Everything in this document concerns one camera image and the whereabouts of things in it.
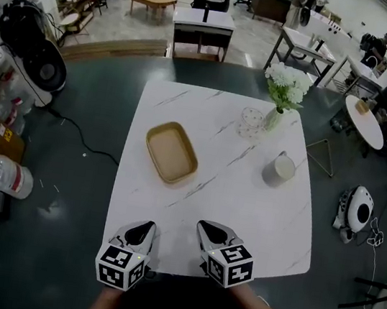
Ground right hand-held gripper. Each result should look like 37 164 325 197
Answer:
187 218 263 293

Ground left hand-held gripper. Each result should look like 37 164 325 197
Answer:
91 212 160 295

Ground person's left forearm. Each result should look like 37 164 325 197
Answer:
79 280 126 309

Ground grey ceramic mug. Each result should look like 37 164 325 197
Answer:
259 147 300 192

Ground clear glass mug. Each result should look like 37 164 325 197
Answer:
233 105 270 143

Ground white vase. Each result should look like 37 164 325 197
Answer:
262 104 287 135

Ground large clear water bottle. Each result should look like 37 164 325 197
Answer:
0 154 38 202

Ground white flower bouquet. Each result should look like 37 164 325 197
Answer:
258 60 317 117

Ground black white stool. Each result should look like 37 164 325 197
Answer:
336 271 387 309

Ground round white side table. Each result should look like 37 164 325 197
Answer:
337 93 387 152

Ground black round fan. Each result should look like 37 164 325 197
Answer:
16 37 72 96

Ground pack of water bottles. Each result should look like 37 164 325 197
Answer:
0 63 41 138

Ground white desk with brown sides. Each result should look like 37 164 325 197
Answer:
166 4 238 66

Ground white sink table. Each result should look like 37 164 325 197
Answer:
328 52 387 105

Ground black floor cable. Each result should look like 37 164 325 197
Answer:
39 108 127 167

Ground gold wire stand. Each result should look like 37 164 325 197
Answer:
301 136 340 179

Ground metal frame table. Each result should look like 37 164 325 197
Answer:
263 23 342 90

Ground black post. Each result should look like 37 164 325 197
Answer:
201 1 211 25

